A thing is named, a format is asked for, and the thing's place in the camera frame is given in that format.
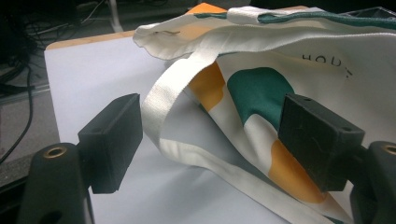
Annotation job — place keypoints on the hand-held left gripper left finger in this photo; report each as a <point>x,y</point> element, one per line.
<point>109,143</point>

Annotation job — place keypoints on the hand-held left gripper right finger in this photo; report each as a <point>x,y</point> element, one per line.
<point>314,140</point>

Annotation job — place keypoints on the white tote bag colour patches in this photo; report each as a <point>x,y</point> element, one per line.
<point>311,46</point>

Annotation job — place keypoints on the white metal stand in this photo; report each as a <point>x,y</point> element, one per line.
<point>114,15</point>

